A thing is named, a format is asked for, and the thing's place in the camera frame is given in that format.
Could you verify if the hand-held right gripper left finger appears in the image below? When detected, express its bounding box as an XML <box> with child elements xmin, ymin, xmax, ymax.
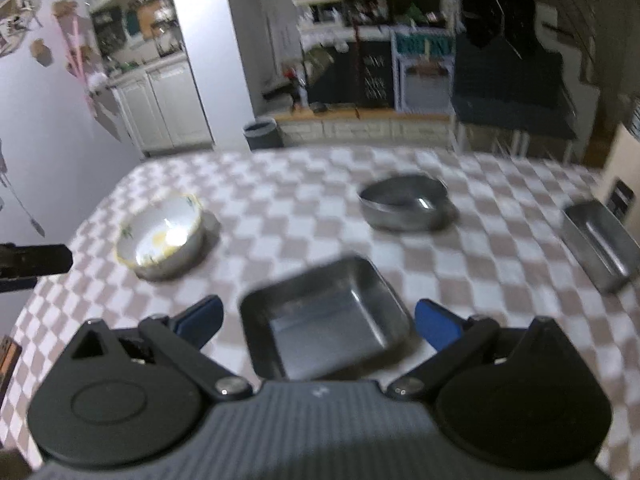
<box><xmin>62</xmin><ymin>295</ymin><xmax>254</xmax><ymax>402</ymax></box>

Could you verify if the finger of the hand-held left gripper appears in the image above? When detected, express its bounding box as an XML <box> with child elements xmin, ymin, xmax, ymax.
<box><xmin>0</xmin><ymin>242</ymin><xmax>74</xmax><ymax>294</ymax></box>

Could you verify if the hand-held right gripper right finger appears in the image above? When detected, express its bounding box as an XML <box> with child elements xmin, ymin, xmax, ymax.
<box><xmin>387</xmin><ymin>299</ymin><xmax>577</xmax><ymax>402</ymax></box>

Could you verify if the floral ceramic bowl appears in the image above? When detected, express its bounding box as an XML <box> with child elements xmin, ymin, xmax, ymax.
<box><xmin>115</xmin><ymin>194</ymin><xmax>206</xmax><ymax>281</ymax></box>

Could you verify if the square steel tray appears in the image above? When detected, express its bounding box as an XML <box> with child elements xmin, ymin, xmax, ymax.
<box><xmin>239</xmin><ymin>255</ymin><xmax>415</xmax><ymax>382</ymax></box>

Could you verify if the rectangular steel container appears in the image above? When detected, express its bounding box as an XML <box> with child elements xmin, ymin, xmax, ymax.
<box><xmin>560</xmin><ymin>200</ymin><xmax>640</xmax><ymax>295</ymax></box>

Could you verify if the orange black-edged board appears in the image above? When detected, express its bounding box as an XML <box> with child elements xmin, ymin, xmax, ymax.
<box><xmin>0</xmin><ymin>335</ymin><xmax>22</xmax><ymax>397</ymax></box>

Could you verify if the round steel bowl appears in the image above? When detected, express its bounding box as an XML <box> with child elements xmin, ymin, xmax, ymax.
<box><xmin>357</xmin><ymin>174</ymin><xmax>451</xmax><ymax>233</ymax></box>

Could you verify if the brown white checkered tablecloth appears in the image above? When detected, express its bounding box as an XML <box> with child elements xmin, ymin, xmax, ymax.
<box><xmin>0</xmin><ymin>147</ymin><xmax>640</xmax><ymax>480</ymax></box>

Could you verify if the grey trash bin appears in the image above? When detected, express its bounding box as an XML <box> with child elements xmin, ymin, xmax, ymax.
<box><xmin>243</xmin><ymin>117</ymin><xmax>279</xmax><ymax>151</ymax></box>

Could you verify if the white kitchen base cabinet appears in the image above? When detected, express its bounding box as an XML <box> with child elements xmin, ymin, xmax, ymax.
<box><xmin>112</xmin><ymin>57</ymin><xmax>214</xmax><ymax>154</ymax></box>

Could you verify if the pink ribbon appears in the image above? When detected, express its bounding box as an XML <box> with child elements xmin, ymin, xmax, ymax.
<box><xmin>60</xmin><ymin>14</ymin><xmax>109</xmax><ymax>112</ymax></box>

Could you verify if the white low drawer cabinet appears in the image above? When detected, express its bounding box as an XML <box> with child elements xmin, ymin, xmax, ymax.
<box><xmin>275</xmin><ymin>109</ymin><xmax>457</xmax><ymax>149</ymax></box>

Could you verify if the cream electric kettle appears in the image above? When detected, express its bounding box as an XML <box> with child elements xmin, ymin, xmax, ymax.
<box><xmin>600</xmin><ymin>122</ymin><xmax>640</xmax><ymax>221</ymax></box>

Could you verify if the light blue windowed box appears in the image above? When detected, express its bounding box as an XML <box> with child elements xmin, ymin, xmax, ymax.
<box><xmin>392</xmin><ymin>30</ymin><xmax>457</xmax><ymax>114</ymax></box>

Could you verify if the wooden cutting board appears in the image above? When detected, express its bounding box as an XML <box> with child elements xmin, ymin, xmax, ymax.
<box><xmin>136</xmin><ymin>2</ymin><xmax>169</xmax><ymax>39</ymax></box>

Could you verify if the black lettered board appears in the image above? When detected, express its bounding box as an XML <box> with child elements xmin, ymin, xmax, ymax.
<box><xmin>305</xmin><ymin>40</ymin><xmax>394</xmax><ymax>109</ymax></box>

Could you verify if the black vest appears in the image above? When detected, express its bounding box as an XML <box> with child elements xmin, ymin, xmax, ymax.
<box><xmin>460</xmin><ymin>0</ymin><xmax>542</xmax><ymax>56</ymax></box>

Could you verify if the white shelf rack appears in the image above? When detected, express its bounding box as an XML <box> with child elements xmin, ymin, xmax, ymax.
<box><xmin>292</xmin><ymin>0</ymin><xmax>347</xmax><ymax>27</ymax></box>

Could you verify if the wall photo collage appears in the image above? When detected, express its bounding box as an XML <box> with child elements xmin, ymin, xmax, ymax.
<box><xmin>0</xmin><ymin>0</ymin><xmax>54</xmax><ymax>59</ymax></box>

